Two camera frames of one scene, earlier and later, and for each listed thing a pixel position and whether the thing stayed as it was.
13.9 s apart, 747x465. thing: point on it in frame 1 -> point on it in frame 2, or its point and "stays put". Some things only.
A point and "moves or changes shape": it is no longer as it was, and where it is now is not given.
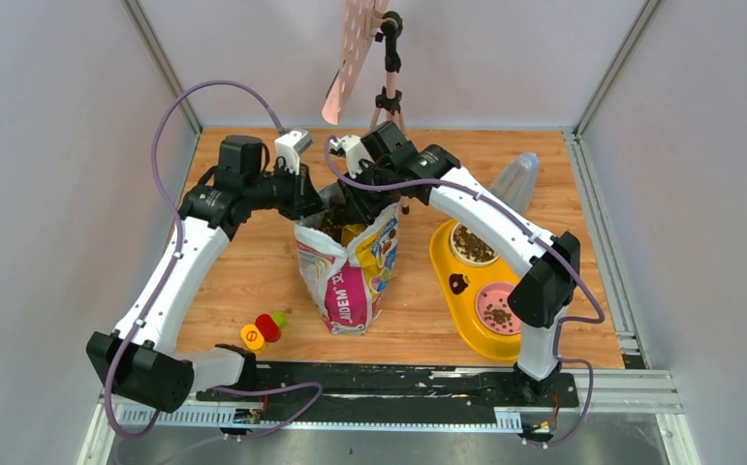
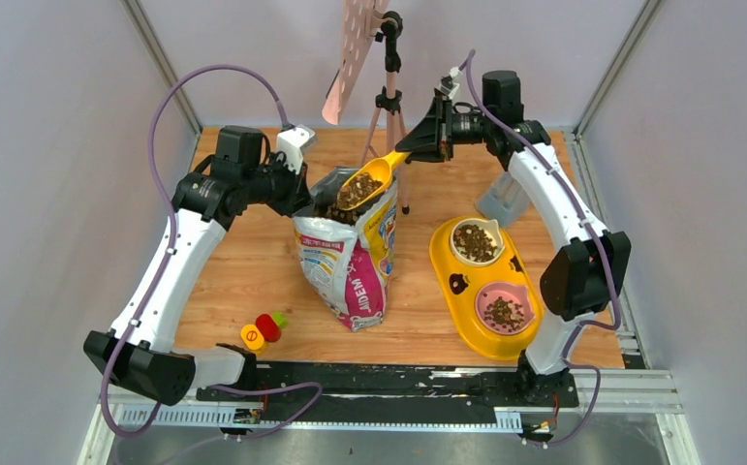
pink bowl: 493,311 stays put
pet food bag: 348,280 moves or changes shape
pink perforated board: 357,18 stays put
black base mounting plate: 396,393 stays put
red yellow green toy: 266,328 stays put
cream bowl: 470,250 stays put
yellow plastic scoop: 351,231 moves or changes shape
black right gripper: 363,207 -> 433,139
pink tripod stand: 389,100 stays put
